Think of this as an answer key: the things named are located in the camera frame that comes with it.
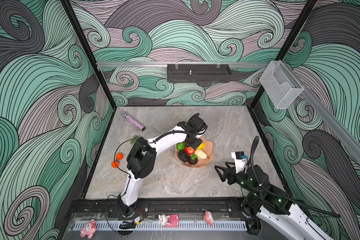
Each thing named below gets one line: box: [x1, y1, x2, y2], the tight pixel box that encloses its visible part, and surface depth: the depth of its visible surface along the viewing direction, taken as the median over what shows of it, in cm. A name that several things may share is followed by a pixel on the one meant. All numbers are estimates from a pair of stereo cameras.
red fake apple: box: [184, 146, 195, 157], surface depth 89 cm
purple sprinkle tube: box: [124, 114, 146, 132], surface depth 109 cm
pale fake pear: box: [194, 149, 208, 160], surface depth 89 cm
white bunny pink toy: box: [158, 214, 180, 228], surface depth 70 cm
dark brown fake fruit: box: [187, 153, 198, 165], surface depth 85 cm
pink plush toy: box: [80, 218, 97, 239], surface depth 67 cm
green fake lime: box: [176, 142, 186, 151], surface depth 90 cm
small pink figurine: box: [204, 210, 214, 227], surface depth 68 cm
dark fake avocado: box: [178, 149, 188, 163], surface depth 86 cm
